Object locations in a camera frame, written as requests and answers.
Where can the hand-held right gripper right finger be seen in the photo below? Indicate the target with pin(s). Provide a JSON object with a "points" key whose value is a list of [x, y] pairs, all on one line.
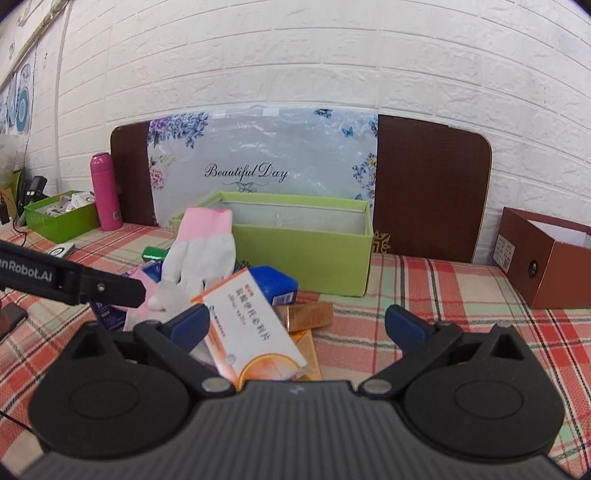
{"points": [[404, 330]]}

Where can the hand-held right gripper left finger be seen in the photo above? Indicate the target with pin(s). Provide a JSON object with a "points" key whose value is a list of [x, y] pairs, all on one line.
{"points": [[190, 325]]}

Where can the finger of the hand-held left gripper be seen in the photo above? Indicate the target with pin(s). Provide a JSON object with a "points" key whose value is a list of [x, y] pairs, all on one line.
{"points": [[115, 287]]}

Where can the white glove with pink cuff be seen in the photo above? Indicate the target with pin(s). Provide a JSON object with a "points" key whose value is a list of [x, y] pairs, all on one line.
{"points": [[203, 249], [164, 300]]}

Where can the orange and white medicine box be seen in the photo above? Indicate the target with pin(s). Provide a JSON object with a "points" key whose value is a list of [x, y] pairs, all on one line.
{"points": [[249, 318]]}

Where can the large green cardboard box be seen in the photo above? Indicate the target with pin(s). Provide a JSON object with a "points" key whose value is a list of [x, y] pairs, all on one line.
{"points": [[300, 258]]}

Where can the small white card box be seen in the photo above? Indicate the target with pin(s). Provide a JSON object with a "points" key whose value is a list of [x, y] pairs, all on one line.
{"points": [[62, 251]]}

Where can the plaid cloth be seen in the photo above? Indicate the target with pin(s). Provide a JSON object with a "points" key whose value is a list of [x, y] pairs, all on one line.
{"points": [[438, 295]]}

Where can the black flat device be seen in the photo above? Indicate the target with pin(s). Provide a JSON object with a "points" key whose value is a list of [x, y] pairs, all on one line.
{"points": [[11, 318]]}

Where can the small green packet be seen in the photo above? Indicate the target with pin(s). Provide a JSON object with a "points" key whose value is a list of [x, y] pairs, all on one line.
{"points": [[154, 254]]}

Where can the small green cardboard box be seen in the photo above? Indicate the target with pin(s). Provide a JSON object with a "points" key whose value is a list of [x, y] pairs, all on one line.
{"points": [[62, 224]]}

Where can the black stand device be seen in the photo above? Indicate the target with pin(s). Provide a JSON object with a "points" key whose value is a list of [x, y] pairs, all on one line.
{"points": [[34, 189]]}

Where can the white packet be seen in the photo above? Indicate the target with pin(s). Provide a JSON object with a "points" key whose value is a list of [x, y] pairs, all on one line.
{"points": [[83, 199]]}

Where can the pink thermos bottle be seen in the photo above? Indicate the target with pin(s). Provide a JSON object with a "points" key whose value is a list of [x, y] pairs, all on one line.
{"points": [[106, 194]]}

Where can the blue plastic box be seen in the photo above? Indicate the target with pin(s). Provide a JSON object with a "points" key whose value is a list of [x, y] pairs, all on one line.
{"points": [[274, 284]]}

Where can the dark brown wooden board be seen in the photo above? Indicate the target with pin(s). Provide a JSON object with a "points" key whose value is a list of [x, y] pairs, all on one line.
{"points": [[429, 184]]}

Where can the red-brown cardboard box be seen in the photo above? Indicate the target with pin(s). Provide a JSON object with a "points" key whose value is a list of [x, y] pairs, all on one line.
{"points": [[558, 272]]}

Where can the floral clear plastic bag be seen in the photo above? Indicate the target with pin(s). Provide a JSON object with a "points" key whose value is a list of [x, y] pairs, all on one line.
{"points": [[277, 147]]}

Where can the wall poster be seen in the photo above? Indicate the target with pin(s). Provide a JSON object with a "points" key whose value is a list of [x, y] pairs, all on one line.
{"points": [[18, 99]]}

